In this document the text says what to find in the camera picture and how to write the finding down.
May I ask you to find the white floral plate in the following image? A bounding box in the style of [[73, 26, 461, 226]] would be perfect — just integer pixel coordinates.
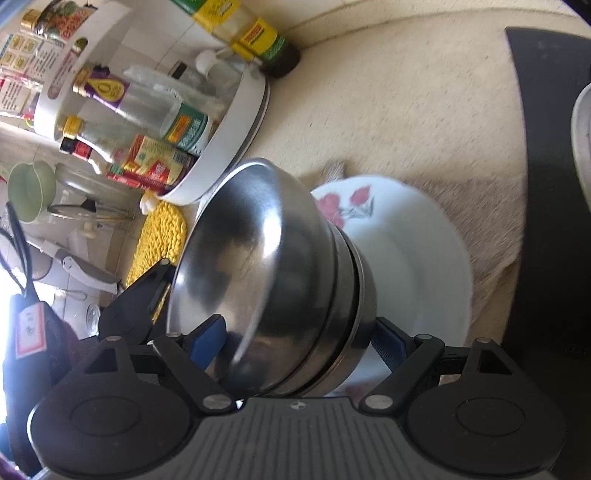
[[309, 174, 476, 398]]

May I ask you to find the green cup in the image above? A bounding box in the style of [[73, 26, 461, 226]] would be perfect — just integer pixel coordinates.
[[7, 161, 59, 225]]

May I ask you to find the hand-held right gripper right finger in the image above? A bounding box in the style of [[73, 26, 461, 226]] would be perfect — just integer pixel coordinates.
[[362, 318, 528, 413]]

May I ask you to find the steel burner plate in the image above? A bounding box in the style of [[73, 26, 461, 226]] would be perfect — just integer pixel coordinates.
[[570, 83, 591, 209]]

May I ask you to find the clear bottle green label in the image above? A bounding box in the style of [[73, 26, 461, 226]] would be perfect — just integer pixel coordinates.
[[72, 66, 214, 157]]

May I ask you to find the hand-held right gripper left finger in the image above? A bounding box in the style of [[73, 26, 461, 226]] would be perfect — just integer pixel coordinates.
[[74, 315, 237, 413]]

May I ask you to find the large steel bowl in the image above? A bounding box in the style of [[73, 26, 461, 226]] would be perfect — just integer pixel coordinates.
[[166, 158, 346, 398]]

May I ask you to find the colourful printed box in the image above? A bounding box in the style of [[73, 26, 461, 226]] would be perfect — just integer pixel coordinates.
[[0, 28, 66, 117]]

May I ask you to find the black cable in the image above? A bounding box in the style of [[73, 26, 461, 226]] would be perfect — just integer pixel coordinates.
[[0, 200, 41, 302]]

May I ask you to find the clear pump bottle white cap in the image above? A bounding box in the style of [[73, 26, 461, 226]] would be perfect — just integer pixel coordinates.
[[194, 48, 246, 108]]

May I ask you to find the jar with gold lid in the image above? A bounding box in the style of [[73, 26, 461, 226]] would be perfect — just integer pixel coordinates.
[[21, 0, 112, 43]]

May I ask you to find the yellow knitted mat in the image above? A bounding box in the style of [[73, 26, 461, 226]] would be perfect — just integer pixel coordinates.
[[124, 200, 190, 325]]

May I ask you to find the gold cap red label bottle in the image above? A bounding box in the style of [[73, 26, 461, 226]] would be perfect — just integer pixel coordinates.
[[55, 115, 197, 186]]

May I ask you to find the black glass stove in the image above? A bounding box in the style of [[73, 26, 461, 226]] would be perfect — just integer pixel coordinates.
[[501, 27, 591, 366]]

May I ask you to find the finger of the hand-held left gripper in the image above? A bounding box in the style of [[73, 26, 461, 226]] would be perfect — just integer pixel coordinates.
[[99, 257, 175, 345]]

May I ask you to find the tall green yellow label bottle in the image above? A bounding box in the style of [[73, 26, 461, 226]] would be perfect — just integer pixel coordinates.
[[172, 0, 302, 78]]

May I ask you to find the white tiered spice rack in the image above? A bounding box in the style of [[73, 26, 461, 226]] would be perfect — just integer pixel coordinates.
[[32, 0, 271, 206]]

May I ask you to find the beige cloth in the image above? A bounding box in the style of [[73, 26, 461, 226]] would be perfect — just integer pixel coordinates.
[[300, 159, 530, 334]]

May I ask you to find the glass jar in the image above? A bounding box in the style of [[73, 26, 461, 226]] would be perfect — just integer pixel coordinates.
[[48, 161, 140, 223]]

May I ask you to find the dark cap red label bottle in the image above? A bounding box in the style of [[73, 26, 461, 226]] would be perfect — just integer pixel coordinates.
[[59, 137, 186, 195]]

